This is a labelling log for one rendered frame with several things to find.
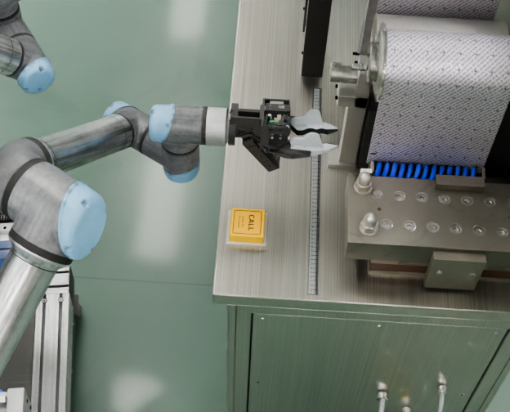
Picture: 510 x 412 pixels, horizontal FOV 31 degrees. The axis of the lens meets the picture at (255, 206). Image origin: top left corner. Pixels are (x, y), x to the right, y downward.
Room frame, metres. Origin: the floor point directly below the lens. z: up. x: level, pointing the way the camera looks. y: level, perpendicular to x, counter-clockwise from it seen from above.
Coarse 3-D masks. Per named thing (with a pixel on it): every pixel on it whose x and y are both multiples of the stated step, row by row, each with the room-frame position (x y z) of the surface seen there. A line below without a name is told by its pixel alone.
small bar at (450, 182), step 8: (440, 176) 1.10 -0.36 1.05; (448, 176) 1.10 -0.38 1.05; (456, 176) 1.10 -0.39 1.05; (464, 176) 1.10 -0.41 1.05; (440, 184) 1.08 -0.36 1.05; (448, 184) 1.08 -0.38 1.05; (456, 184) 1.08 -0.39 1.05; (464, 184) 1.08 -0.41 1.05; (472, 184) 1.08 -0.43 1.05; (480, 184) 1.08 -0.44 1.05
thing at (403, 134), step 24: (384, 120) 1.14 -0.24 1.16; (408, 120) 1.14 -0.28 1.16; (432, 120) 1.14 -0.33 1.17; (456, 120) 1.14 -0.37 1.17; (480, 120) 1.14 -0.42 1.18; (384, 144) 1.14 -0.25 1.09; (408, 144) 1.14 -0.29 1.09; (432, 144) 1.14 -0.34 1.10; (456, 144) 1.14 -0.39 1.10; (480, 144) 1.14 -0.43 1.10; (480, 168) 1.14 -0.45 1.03
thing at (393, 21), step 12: (396, 24) 1.32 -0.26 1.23; (408, 24) 1.32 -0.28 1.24; (420, 24) 1.32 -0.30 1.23; (432, 24) 1.32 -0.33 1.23; (444, 24) 1.33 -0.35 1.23; (456, 24) 1.33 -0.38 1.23; (468, 24) 1.33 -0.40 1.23; (480, 24) 1.33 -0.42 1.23; (492, 24) 1.33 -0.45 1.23; (504, 24) 1.34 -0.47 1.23; (372, 36) 1.37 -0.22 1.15
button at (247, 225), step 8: (232, 208) 1.08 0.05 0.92; (240, 208) 1.08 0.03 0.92; (232, 216) 1.06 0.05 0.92; (240, 216) 1.06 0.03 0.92; (248, 216) 1.06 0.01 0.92; (256, 216) 1.06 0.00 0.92; (264, 216) 1.06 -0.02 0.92; (232, 224) 1.04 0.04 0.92; (240, 224) 1.04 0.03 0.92; (248, 224) 1.04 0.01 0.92; (256, 224) 1.04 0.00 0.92; (232, 232) 1.02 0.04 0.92; (240, 232) 1.02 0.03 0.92; (248, 232) 1.02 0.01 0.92; (256, 232) 1.02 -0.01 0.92; (232, 240) 1.01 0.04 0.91; (240, 240) 1.01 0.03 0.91; (248, 240) 1.01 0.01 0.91; (256, 240) 1.01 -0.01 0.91
